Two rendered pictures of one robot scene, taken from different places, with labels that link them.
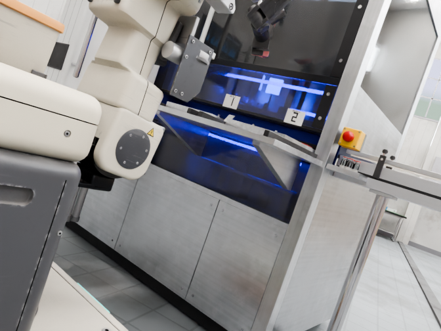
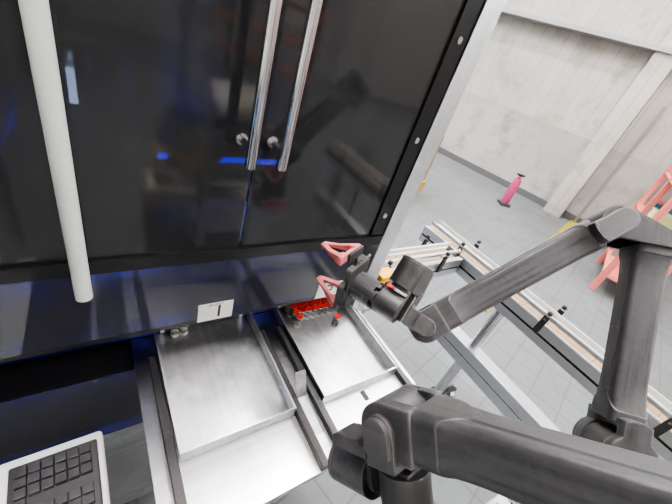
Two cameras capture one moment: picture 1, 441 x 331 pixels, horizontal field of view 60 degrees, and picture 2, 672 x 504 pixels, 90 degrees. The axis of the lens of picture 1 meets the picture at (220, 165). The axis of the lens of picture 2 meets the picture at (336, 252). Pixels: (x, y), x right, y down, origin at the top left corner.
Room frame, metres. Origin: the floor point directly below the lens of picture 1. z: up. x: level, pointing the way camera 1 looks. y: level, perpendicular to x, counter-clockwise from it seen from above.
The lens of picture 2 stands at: (1.46, 0.57, 1.68)
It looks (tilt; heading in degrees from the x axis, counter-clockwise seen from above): 33 degrees down; 281
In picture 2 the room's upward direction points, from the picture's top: 20 degrees clockwise
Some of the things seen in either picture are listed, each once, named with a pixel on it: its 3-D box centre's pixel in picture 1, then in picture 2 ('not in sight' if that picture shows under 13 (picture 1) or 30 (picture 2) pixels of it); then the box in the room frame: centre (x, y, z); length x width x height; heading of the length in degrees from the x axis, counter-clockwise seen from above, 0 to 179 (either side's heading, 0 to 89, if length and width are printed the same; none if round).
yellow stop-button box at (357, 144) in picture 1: (352, 139); (381, 278); (1.48, -0.44, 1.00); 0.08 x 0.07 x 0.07; 144
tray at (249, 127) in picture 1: (274, 140); (332, 337); (1.53, -0.17, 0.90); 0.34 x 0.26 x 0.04; 144
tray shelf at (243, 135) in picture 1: (230, 132); (290, 378); (1.58, 0.01, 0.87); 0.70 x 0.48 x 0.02; 54
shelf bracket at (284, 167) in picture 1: (273, 167); not in sight; (1.42, -0.19, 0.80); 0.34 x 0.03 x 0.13; 144
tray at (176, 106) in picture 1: (211, 121); (221, 369); (1.73, 0.10, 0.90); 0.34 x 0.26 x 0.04; 144
